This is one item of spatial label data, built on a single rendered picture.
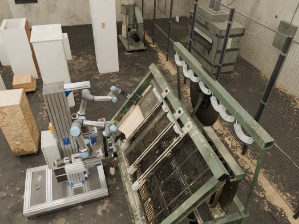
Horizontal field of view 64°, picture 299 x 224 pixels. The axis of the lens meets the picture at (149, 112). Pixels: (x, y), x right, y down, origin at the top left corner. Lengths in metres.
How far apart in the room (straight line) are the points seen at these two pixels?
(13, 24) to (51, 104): 5.03
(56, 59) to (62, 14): 5.94
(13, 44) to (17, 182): 3.77
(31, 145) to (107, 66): 3.44
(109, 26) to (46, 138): 4.09
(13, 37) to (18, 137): 3.14
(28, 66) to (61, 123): 4.32
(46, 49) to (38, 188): 2.70
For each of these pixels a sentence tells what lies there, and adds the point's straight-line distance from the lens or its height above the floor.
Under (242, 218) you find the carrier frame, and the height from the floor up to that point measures 0.78.
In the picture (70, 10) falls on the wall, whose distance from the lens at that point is 11.28.
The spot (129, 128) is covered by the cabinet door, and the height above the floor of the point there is 1.08.
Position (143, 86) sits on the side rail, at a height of 1.51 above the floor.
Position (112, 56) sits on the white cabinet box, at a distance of 7.26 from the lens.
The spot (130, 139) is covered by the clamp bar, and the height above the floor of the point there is 1.09.
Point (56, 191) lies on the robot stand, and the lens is 4.33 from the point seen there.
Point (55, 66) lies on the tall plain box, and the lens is 5.59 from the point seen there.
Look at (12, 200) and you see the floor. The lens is 4.76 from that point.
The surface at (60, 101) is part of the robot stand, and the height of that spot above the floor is 1.90.
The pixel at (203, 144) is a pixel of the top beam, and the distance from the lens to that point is 2.56.
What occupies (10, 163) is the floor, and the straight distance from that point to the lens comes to 5.33.
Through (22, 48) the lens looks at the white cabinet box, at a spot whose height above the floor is 0.92.
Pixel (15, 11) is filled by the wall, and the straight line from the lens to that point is 11.39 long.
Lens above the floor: 3.67
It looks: 39 degrees down
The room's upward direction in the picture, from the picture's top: 2 degrees clockwise
